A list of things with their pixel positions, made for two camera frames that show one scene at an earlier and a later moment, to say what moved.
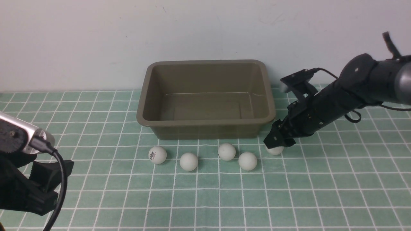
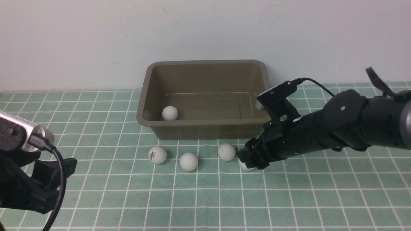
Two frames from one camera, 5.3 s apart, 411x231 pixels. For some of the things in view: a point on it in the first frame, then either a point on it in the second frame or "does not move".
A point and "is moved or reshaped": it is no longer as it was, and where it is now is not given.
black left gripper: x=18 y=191 does not move
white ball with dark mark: x=275 y=150 is moved or reshaped
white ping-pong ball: x=226 y=151 does not move
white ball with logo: x=157 y=155 does not move
